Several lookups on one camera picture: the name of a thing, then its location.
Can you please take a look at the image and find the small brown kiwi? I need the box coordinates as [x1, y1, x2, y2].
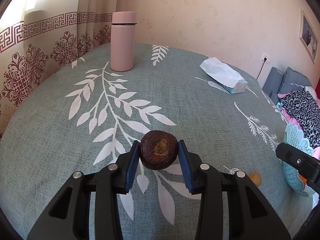
[248, 172, 261, 187]

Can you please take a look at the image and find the small orange mandarin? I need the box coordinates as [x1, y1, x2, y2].
[298, 174, 307, 183]

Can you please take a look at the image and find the light blue lattice basket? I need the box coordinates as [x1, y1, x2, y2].
[282, 123, 316, 197]

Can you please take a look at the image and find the pink dotted cloth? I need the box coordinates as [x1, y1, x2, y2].
[277, 89, 319, 160]

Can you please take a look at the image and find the leopard print garment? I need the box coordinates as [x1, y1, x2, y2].
[279, 90, 319, 148]

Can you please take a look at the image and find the grey-blue cushion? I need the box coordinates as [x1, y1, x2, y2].
[263, 67, 284, 105]
[278, 67, 311, 94]

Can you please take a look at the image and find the teal leaf-pattern tablecloth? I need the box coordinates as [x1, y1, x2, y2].
[1, 44, 312, 238]

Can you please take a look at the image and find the tissue pack with white tissue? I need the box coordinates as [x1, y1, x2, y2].
[200, 57, 247, 94]

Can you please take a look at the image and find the pink thermos bottle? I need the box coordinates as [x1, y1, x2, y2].
[111, 11, 137, 72]

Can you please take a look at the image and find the patterned beige curtain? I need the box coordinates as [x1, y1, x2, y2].
[1, 0, 117, 131]

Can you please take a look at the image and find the black power cable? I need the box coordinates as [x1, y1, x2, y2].
[255, 58, 267, 81]

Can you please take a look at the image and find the white wall socket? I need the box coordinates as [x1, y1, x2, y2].
[261, 53, 271, 64]

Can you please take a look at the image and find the framed wall picture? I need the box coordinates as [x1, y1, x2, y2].
[299, 10, 318, 64]

